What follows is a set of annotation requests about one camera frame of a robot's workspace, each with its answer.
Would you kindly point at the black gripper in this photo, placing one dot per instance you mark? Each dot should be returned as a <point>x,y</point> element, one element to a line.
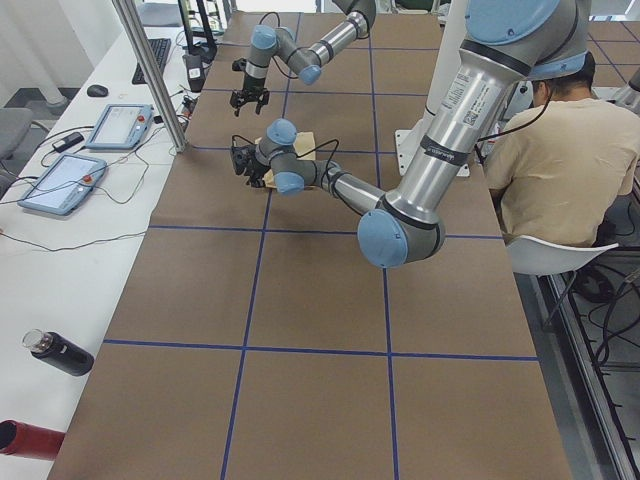
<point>255,168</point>
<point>251,84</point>

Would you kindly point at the upper teach pendant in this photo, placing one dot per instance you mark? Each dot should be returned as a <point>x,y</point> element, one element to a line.
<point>120,127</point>

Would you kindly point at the lower teach pendant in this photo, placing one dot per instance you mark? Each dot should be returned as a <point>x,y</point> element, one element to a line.
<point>64,185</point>

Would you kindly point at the red fire extinguisher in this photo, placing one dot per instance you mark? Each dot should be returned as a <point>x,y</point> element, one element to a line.
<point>30,441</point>

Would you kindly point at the brown paper table cover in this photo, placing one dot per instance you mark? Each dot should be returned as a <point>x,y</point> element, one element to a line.
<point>254,341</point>

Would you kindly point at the aluminium frame post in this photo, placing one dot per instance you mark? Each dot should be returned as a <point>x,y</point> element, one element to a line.
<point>133,27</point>

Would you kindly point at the white chair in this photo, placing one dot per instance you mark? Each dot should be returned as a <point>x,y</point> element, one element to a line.
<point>533,256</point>

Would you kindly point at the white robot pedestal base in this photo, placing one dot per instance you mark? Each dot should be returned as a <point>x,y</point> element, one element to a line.
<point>446,67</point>

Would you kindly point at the seated person beige shirt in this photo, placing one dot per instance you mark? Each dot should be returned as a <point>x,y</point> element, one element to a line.
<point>563,162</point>

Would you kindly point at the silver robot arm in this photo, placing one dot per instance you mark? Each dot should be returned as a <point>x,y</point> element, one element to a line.
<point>505,42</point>
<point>306,62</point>

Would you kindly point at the black device with label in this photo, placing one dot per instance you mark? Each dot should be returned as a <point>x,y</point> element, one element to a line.
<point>195,72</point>

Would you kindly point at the black water bottle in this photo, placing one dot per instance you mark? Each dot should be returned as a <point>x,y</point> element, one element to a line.
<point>57,351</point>

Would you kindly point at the beige printed t-shirt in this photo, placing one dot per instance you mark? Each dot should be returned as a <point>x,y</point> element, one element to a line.
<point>302,150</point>

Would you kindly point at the teach pendant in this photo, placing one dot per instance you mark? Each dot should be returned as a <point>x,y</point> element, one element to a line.
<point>120,127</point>
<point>64,185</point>

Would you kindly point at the black computer mouse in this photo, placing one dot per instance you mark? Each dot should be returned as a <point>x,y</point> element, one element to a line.
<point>97,91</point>

